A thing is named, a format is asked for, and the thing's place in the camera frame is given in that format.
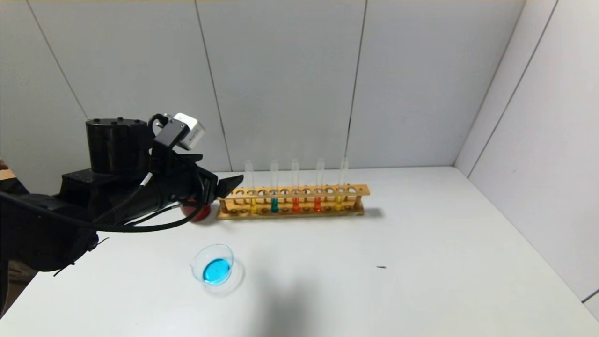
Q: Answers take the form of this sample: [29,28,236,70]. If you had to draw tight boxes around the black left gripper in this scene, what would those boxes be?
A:
[155,152,244,212]

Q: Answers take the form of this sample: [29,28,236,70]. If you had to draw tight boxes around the test tube with yellow pigment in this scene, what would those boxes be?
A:
[245,160,257,215]
[335,158,350,211]

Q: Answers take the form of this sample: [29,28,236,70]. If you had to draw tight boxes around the test tube with teal pigment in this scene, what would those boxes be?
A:
[270,160,280,213]

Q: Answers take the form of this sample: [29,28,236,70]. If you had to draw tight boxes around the wooden test tube rack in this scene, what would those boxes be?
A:
[216,184,370,220]

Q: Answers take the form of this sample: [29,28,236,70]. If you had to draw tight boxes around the test tube with orange pigment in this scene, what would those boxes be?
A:
[291,158,301,212]
[314,158,326,212]

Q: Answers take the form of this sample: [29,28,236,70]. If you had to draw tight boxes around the red cup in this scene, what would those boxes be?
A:
[182,200,212,223]

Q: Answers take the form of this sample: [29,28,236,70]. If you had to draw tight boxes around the small glass beaker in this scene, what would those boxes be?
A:
[190,243,245,296]

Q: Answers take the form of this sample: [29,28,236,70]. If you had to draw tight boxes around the black background equipment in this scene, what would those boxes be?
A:
[0,180,40,282]

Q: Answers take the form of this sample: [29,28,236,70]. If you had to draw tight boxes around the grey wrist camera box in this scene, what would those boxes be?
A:
[154,112,205,151]

